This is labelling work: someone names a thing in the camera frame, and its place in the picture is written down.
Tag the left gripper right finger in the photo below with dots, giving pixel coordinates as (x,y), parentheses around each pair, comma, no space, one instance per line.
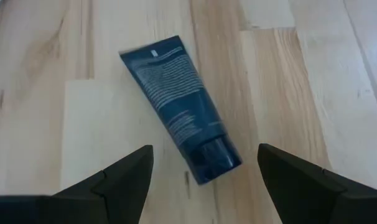
(300,189)

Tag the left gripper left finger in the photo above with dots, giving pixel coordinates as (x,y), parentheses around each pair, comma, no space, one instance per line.
(126,186)

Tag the dark blue toiletry tube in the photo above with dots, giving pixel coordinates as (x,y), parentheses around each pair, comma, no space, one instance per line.
(179,102)

